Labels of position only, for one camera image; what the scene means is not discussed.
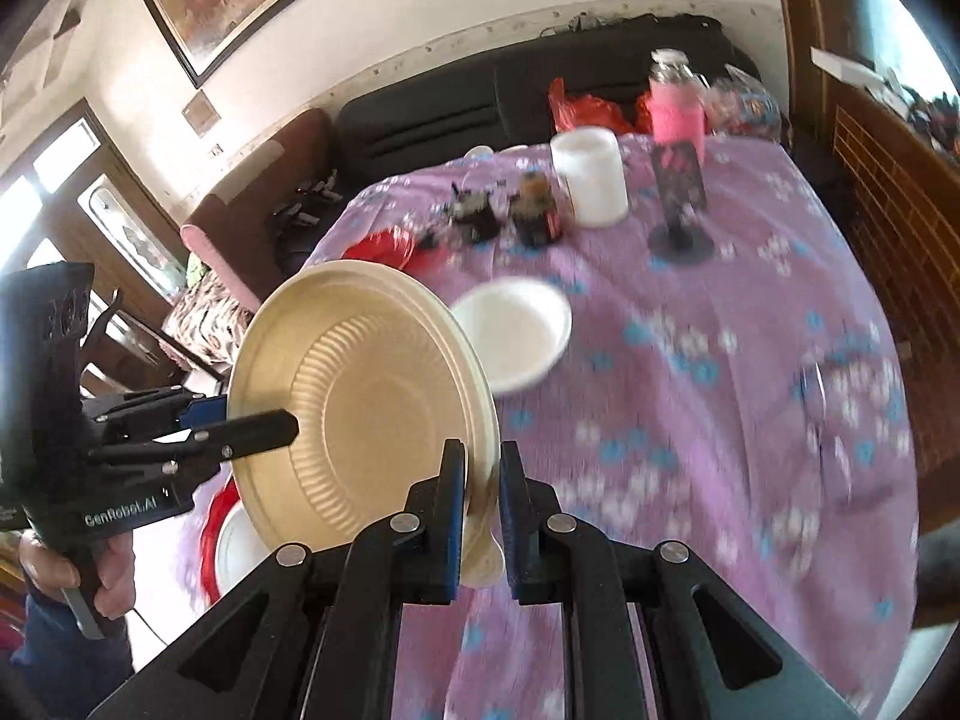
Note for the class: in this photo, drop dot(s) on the large red flower-shaped plate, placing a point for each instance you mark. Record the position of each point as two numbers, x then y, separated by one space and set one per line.
217 510

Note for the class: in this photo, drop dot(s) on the black jar with red label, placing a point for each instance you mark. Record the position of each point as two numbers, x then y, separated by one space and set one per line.
536 225

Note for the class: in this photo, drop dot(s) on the framed painting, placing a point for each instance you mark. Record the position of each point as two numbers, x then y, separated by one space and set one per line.
240 0

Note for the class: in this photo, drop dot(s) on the black equipment pile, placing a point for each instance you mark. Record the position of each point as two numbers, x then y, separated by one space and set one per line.
307 202

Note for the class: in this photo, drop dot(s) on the white plastic bowl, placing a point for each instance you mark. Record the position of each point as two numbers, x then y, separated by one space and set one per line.
240 547
510 330

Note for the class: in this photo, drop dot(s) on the purple floral tablecloth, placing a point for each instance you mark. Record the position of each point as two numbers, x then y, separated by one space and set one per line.
712 427

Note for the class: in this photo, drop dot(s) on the white flat box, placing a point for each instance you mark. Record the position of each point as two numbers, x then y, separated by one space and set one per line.
855 67

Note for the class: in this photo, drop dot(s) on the cream ribbed bowl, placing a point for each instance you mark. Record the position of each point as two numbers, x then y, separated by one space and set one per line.
360 390

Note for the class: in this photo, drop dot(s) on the small red plate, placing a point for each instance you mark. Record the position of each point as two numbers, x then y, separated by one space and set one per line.
379 247

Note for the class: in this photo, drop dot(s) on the wooden glass door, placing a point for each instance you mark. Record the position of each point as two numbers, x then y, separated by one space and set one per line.
90 187

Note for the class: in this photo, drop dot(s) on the person's blue pants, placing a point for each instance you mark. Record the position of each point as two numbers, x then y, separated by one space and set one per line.
60 660

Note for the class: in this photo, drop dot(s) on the black sofa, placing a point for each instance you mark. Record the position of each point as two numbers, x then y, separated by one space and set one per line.
450 97

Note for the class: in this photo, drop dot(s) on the red plastic bag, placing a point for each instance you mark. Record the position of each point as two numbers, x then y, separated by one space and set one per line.
592 109

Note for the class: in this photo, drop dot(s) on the small wall frame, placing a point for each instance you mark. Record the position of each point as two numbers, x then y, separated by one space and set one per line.
201 112

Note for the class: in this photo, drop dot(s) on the brown wooden cabinet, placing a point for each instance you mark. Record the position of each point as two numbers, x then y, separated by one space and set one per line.
900 240

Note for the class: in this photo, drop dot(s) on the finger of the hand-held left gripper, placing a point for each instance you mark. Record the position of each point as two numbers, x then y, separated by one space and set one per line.
202 411
255 431

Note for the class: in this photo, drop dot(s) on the patterned bed blanket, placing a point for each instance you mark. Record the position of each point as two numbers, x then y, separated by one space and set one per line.
202 322

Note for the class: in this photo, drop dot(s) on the clear plastic bag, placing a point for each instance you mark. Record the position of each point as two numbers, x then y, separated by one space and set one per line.
742 105

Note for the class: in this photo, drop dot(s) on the brown window frame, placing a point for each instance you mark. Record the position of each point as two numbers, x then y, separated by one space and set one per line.
802 15

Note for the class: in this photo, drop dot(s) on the person's left hand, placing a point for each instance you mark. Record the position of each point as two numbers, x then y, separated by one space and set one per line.
116 577

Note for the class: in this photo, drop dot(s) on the white cup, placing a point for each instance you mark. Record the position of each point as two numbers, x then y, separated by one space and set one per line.
592 180

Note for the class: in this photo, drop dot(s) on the green cloth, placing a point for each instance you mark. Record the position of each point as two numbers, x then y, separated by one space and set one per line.
195 268

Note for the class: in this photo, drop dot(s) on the black phone stand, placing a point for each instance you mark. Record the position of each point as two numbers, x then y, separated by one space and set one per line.
679 180

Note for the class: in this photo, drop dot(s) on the pink bottle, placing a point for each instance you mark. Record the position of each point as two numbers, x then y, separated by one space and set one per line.
675 109

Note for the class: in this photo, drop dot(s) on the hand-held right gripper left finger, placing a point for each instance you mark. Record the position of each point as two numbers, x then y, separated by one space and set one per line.
439 510

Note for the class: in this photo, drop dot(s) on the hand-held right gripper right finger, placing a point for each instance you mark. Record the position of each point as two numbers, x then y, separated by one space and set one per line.
517 517

